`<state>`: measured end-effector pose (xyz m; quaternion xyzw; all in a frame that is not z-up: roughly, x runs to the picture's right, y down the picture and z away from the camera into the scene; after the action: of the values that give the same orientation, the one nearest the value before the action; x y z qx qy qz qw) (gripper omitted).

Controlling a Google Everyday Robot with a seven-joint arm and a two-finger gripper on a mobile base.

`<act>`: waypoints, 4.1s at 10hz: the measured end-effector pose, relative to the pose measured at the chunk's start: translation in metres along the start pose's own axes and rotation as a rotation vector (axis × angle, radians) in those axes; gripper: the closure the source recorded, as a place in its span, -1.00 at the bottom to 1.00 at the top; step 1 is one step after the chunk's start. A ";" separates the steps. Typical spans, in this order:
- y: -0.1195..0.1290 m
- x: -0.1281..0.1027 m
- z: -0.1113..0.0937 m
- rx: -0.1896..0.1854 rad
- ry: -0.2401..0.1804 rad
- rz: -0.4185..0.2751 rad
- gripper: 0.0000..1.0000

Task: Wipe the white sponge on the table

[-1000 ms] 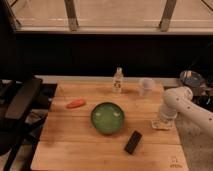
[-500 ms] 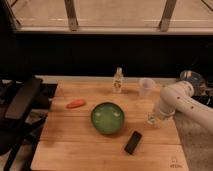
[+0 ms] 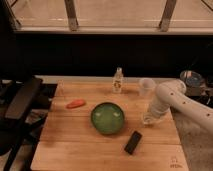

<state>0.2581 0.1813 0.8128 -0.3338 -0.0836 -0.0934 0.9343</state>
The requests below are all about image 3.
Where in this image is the blue round plate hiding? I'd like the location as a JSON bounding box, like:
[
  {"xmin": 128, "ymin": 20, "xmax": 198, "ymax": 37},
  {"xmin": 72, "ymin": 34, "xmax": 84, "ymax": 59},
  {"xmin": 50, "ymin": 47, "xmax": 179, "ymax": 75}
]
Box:
[{"xmin": 180, "ymin": 70, "xmax": 204, "ymax": 87}]

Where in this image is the black chair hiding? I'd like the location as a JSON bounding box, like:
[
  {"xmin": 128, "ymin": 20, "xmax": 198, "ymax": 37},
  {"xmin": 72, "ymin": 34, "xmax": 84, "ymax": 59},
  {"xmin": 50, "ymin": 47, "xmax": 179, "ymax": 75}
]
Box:
[{"xmin": 0, "ymin": 77, "xmax": 46, "ymax": 171}]

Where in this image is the orange carrot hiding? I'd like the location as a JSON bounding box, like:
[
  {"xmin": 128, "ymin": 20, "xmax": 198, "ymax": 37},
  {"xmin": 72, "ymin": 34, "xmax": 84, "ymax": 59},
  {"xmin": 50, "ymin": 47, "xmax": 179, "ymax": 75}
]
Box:
[{"xmin": 66, "ymin": 99, "xmax": 86, "ymax": 109}]

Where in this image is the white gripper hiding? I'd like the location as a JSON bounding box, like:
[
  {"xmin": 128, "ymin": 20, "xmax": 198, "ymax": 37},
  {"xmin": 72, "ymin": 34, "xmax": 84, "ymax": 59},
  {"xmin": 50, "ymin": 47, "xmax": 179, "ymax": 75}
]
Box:
[{"xmin": 147, "ymin": 96, "xmax": 170, "ymax": 119}]

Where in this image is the white sponge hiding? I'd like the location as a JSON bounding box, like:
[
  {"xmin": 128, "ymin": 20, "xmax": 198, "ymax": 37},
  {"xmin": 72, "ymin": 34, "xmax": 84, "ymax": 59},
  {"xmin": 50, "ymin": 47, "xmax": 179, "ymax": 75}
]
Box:
[{"xmin": 142, "ymin": 112, "xmax": 160, "ymax": 125}]

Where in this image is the translucent plastic cup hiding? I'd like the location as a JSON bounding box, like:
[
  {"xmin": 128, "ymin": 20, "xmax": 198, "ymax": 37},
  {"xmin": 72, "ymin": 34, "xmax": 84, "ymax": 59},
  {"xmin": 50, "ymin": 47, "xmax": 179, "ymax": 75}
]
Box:
[{"xmin": 139, "ymin": 78, "xmax": 156, "ymax": 97}]

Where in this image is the green bowl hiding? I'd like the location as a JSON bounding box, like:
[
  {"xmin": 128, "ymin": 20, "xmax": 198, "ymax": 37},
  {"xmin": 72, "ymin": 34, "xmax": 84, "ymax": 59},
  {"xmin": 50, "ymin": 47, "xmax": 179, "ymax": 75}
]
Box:
[{"xmin": 90, "ymin": 102, "xmax": 125, "ymax": 135}]

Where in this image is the black rectangular block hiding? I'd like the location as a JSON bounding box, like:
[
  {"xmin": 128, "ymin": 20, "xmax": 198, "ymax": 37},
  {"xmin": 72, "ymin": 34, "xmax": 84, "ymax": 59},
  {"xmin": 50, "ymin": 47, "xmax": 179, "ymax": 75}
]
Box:
[{"xmin": 124, "ymin": 131, "xmax": 142, "ymax": 155}]

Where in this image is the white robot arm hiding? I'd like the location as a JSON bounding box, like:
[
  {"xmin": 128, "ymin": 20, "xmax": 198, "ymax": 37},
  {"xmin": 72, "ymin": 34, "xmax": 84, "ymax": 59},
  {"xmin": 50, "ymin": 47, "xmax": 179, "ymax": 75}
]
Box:
[{"xmin": 143, "ymin": 79, "xmax": 213, "ymax": 135}]

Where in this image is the clear small bottle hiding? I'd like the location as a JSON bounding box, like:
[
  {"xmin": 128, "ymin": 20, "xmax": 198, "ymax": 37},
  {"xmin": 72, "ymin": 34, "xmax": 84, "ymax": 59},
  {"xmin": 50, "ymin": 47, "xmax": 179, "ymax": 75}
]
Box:
[{"xmin": 113, "ymin": 67, "xmax": 123, "ymax": 93}]

